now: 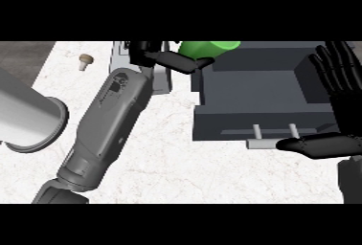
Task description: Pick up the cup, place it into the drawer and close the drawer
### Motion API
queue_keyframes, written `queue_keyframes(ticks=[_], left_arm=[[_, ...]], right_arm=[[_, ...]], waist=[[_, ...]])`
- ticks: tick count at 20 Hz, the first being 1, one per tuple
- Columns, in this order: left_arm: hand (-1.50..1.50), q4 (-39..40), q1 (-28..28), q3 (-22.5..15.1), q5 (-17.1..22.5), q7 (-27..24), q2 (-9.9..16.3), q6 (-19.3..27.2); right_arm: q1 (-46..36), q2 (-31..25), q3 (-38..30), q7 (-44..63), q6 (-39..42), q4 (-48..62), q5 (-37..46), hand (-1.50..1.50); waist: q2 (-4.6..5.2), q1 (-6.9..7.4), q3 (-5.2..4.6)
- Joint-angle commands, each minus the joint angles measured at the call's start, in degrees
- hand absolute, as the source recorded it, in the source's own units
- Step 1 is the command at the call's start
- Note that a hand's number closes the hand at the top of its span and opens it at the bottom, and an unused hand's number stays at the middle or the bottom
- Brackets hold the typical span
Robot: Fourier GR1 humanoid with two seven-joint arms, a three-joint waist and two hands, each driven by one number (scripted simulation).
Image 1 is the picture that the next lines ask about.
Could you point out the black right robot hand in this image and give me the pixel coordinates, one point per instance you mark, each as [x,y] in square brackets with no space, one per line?
[346,111]

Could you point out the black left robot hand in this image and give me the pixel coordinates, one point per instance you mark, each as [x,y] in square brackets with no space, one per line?
[175,61]

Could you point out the green cup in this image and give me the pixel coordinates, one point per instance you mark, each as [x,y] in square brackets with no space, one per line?
[207,48]

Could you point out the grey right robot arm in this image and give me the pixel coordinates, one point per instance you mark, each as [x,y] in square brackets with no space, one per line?
[350,182]

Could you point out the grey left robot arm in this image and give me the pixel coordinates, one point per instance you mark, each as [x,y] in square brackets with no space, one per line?
[108,121]

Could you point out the dark grey open drawer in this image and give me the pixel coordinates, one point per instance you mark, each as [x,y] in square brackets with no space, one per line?
[254,89]

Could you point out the dark grey drawer front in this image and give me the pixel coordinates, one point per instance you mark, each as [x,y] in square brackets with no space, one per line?
[222,126]

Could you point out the pale grey appliance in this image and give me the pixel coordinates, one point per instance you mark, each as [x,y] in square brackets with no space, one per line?
[161,81]

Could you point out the small brown mushroom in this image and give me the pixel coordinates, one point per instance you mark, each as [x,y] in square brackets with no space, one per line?
[84,60]

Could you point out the grey cylindrical pot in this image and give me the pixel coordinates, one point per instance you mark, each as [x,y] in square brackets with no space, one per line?
[24,118]

